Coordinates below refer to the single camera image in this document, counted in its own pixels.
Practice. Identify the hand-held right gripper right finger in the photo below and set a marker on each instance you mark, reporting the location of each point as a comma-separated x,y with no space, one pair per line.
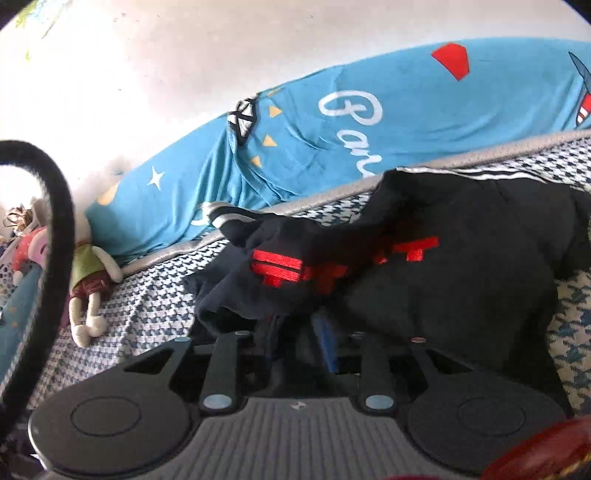
327,346

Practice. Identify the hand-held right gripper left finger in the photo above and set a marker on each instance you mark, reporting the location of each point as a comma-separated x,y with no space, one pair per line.
221,369

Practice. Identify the black t-shirt with red print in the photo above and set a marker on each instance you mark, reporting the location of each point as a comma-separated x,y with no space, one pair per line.
461,240

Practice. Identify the houndstooth bed mat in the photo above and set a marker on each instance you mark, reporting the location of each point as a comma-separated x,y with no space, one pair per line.
152,295

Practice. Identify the rabbit plush toy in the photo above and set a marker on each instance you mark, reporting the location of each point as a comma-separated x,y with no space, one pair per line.
87,263

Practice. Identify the purple plush toy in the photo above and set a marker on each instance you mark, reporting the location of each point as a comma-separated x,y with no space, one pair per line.
30,249

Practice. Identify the red glossy object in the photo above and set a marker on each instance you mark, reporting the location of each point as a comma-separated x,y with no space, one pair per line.
554,454

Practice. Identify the bedside clutter pile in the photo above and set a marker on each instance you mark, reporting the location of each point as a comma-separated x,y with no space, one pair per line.
21,217

